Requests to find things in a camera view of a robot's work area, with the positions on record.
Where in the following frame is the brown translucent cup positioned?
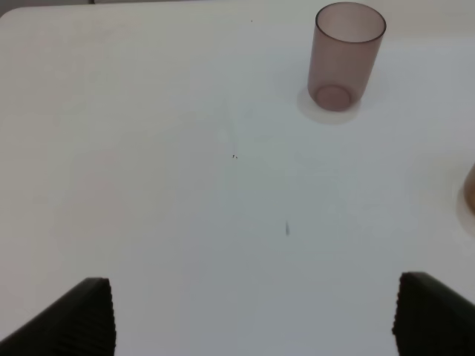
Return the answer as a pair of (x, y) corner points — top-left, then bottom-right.
(463, 165), (475, 214)

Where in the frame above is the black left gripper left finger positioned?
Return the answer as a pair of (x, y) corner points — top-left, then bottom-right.
(1, 277), (117, 355)

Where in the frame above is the pink translucent cup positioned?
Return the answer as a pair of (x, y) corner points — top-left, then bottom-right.
(307, 1), (387, 111)

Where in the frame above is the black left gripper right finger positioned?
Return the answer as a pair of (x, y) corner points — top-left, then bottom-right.
(392, 272), (474, 356)

